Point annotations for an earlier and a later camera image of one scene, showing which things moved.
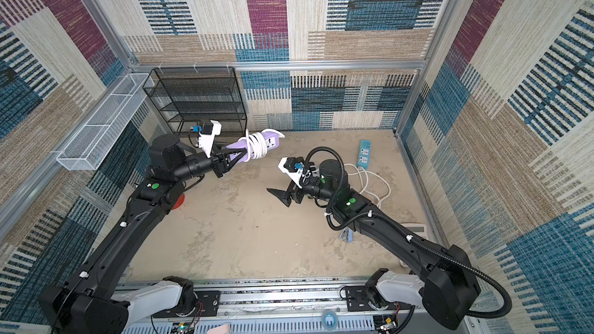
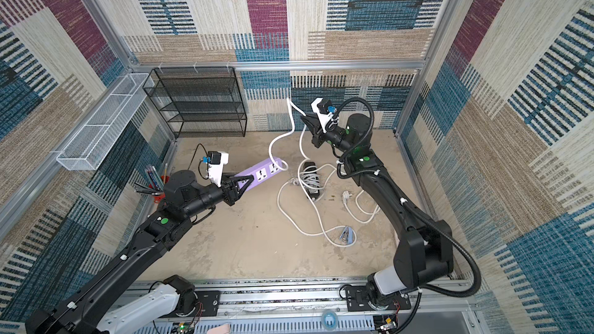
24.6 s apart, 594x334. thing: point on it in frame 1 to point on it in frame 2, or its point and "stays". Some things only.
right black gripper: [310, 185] to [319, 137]
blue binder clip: [346, 234] stays
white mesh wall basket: [93, 142] stays
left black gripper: [220, 163] to [229, 188]
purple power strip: [272, 142] to [261, 172]
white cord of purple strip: [257, 144] to [270, 153]
